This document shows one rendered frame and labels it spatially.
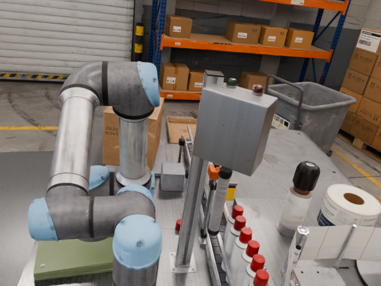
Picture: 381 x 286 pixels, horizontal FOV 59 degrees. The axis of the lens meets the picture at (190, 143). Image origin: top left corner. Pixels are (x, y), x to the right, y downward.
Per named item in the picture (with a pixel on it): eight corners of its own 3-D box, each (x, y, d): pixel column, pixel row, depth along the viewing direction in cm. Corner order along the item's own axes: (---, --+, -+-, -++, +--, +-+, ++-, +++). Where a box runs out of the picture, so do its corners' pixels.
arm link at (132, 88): (111, 186, 125) (102, 51, 89) (152, 185, 128) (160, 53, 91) (110, 213, 117) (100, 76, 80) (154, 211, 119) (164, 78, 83)
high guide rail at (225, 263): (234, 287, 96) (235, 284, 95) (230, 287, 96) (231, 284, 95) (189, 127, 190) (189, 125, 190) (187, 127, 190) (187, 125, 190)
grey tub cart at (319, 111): (291, 142, 425) (314, 67, 382) (335, 167, 381) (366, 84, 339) (240, 155, 375) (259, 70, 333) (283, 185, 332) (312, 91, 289)
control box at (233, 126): (250, 177, 85) (268, 106, 77) (191, 155, 91) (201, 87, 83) (262, 162, 93) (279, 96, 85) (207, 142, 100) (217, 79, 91)
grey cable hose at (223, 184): (220, 236, 95) (234, 173, 86) (207, 236, 95) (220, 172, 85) (217, 227, 98) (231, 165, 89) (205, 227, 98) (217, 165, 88)
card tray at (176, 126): (213, 146, 200) (214, 139, 198) (169, 143, 196) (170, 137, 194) (204, 125, 227) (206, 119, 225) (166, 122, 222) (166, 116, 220)
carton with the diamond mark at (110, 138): (151, 171, 163) (156, 119, 151) (102, 164, 163) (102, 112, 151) (159, 143, 190) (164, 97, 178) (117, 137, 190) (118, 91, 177)
